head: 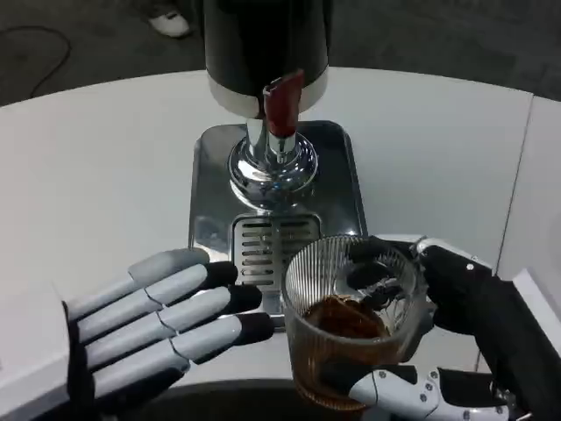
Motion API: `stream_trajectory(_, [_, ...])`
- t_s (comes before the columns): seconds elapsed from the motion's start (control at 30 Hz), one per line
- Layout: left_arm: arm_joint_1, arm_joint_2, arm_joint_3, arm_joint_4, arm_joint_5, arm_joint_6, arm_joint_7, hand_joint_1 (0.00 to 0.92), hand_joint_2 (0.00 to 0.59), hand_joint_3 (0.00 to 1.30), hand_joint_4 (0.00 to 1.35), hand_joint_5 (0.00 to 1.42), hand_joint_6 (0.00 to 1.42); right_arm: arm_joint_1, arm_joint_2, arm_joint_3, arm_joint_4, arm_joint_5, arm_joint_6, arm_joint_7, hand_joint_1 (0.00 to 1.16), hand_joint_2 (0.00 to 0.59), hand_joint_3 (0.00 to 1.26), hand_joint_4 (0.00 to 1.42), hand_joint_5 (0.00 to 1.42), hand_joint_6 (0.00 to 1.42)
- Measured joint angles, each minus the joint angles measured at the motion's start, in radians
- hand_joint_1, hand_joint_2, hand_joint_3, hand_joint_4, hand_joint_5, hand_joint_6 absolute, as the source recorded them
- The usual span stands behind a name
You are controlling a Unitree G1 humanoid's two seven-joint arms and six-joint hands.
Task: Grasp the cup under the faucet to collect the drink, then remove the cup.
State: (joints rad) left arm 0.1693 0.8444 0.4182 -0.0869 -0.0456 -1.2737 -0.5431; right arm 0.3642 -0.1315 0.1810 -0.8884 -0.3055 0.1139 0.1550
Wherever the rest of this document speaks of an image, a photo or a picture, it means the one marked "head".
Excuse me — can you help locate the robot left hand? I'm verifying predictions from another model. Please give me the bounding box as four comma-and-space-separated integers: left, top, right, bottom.
0, 247, 275, 421

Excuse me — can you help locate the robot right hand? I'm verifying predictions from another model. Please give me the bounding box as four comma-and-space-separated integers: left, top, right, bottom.
322, 234, 561, 421

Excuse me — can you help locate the clear ribbed glass cup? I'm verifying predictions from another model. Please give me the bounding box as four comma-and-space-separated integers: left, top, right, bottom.
282, 235, 434, 412

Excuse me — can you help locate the dark robot torso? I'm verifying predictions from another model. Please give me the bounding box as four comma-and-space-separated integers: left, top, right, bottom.
142, 380, 308, 421

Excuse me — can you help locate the slotted steel drain grid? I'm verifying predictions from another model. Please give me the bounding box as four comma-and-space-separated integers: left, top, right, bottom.
230, 213, 324, 289

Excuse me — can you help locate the steel drip tray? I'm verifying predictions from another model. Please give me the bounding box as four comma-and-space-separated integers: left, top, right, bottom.
188, 120, 370, 331

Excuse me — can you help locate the red tap lever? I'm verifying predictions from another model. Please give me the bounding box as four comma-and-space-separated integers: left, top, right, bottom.
261, 68, 305, 137

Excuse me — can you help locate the person's white shoe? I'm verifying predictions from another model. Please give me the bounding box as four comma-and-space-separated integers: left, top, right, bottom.
147, 11, 191, 39

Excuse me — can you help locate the black drink dispenser chrome base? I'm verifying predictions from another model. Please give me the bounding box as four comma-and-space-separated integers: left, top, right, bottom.
202, 0, 333, 210

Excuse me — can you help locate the black floor cable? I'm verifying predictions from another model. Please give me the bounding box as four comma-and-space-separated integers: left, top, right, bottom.
0, 25, 73, 98

